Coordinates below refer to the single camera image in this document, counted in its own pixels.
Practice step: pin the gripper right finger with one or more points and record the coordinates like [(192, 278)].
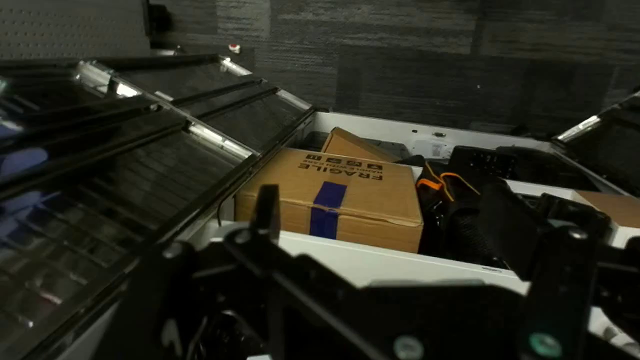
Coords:
[(560, 280)]

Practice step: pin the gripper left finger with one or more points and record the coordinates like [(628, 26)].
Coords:
[(260, 280)]

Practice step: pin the small plain cardboard box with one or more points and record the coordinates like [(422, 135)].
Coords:
[(350, 145), (617, 206)]

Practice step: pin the cardboard box with blue tape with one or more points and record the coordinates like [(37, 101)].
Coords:
[(360, 200)]

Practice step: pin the white tool box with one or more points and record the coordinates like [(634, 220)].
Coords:
[(400, 262)]

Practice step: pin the black ribbed tool box lid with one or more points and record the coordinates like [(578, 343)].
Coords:
[(150, 165), (610, 145)]

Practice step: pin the grey perforated panel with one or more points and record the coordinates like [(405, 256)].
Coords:
[(70, 27)]

